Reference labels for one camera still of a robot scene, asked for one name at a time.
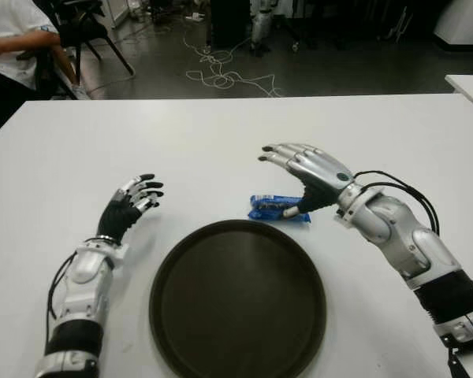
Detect black chair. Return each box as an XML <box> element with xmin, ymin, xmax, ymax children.
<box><xmin>35</xmin><ymin>0</ymin><xmax>136</xmax><ymax>99</ymax></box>

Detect white cupboard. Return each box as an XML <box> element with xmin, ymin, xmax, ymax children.
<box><xmin>102</xmin><ymin>0</ymin><xmax>129</xmax><ymax>29</ymax></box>

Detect bare-legged person with white shoes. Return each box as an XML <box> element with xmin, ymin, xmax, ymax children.
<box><xmin>49</xmin><ymin>39</ymin><xmax>91</xmax><ymax>102</ymax></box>

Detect white cable on floor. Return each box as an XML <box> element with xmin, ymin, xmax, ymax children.
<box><xmin>183</xmin><ymin>27</ymin><xmax>285</xmax><ymax>98</ymax></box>

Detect grey folded metal frame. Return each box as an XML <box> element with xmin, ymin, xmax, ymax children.
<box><xmin>385</xmin><ymin>2</ymin><xmax>415</xmax><ymax>43</ymax></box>

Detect blue Oreo cookie pack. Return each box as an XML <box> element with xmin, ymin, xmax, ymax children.
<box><xmin>247</xmin><ymin>194</ymin><xmax>313</xmax><ymax>224</ymax></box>

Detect seated person in white shirt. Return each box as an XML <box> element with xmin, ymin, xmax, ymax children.
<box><xmin>0</xmin><ymin>0</ymin><xmax>62</xmax><ymax>131</ymax></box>

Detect round dark brown tray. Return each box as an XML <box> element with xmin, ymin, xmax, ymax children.
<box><xmin>148</xmin><ymin>219</ymin><xmax>328</xmax><ymax>378</ymax></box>

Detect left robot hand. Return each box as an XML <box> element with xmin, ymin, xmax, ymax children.
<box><xmin>96</xmin><ymin>172</ymin><xmax>166</xmax><ymax>247</ymax></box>

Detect white pedestal with black base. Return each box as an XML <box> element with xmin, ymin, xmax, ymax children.
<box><xmin>433</xmin><ymin>0</ymin><xmax>473</xmax><ymax>52</ymax></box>

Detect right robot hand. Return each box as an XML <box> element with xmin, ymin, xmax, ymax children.
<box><xmin>257</xmin><ymin>142</ymin><xmax>358</xmax><ymax>220</ymax></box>

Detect silver humanoid robot legs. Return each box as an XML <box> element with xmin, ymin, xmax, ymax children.
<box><xmin>248</xmin><ymin>0</ymin><xmax>275</xmax><ymax>56</ymax></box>

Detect black cabinet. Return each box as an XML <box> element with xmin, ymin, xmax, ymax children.
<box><xmin>210</xmin><ymin>0</ymin><xmax>253</xmax><ymax>50</ymax></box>

